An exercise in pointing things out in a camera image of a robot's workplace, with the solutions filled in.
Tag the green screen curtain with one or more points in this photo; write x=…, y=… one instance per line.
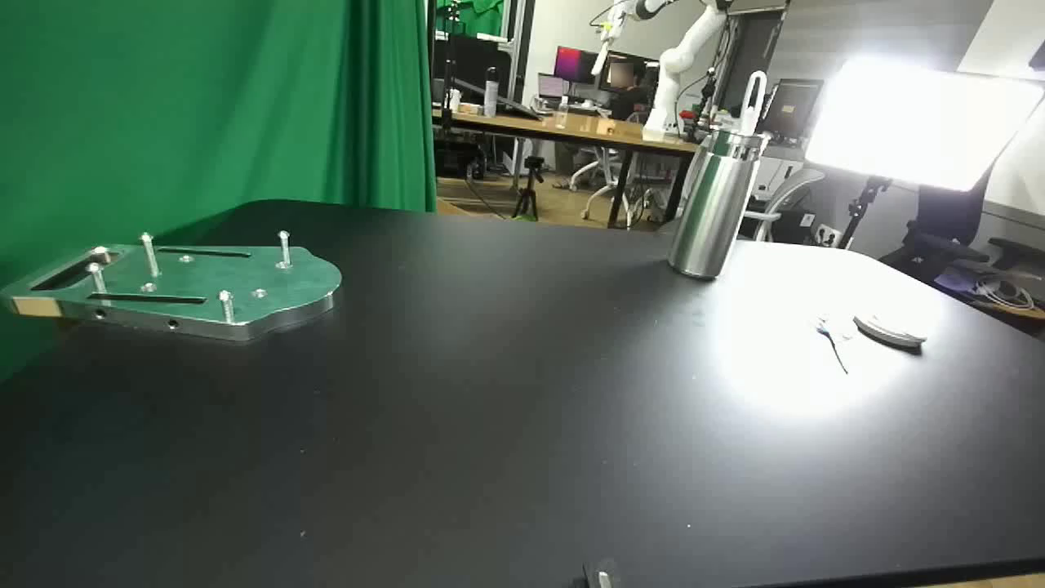
x=148, y=116

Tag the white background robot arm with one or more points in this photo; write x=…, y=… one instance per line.
x=673, y=64

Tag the computer monitor with pink screen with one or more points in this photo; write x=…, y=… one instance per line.
x=571, y=64

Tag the bright studio light panel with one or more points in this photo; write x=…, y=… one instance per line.
x=919, y=125

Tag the wooden background desk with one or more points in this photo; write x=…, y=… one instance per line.
x=579, y=127

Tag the stainless steel flask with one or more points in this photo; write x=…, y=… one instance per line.
x=715, y=205

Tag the metal plate with bolts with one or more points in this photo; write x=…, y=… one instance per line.
x=216, y=293

